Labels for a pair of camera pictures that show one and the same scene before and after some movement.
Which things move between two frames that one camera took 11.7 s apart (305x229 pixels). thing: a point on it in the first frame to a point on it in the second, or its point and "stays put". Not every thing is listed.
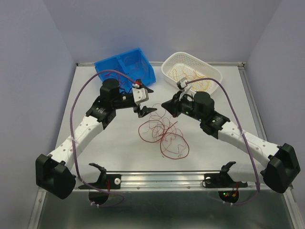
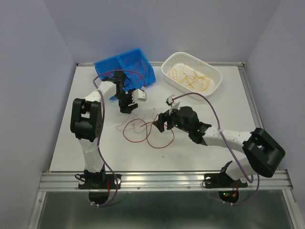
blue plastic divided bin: (133, 63) stays put
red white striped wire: (125, 76) to (131, 71)
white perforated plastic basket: (177, 65) stays put
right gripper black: (173, 106) to (163, 117)
